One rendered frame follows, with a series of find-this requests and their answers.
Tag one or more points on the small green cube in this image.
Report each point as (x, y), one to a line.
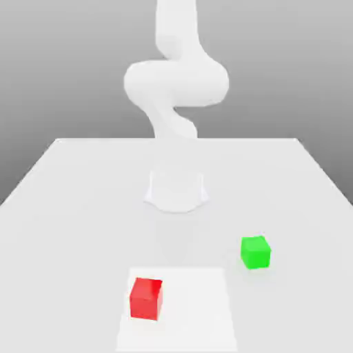
(255, 253)

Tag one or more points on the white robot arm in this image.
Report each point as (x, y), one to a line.
(176, 82)

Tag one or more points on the small red cube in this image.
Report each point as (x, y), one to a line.
(145, 300)

